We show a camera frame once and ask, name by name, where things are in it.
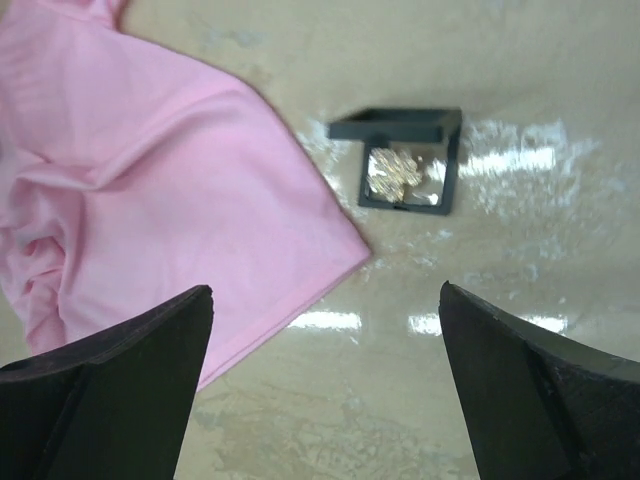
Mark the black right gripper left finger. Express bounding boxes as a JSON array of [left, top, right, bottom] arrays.
[[1, 285, 213, 479]]

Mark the small black stand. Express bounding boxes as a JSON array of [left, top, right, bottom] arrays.
[[327, 107, 463, 216]]

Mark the pink garment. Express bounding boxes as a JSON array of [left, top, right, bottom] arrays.
[[1, 1, 370, 385]]

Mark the gold rhinestone brooch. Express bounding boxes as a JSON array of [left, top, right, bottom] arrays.
[[367, 148, 424, 203]]

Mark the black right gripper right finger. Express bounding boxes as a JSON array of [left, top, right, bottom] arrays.
[[439, 282, 639, 479]]

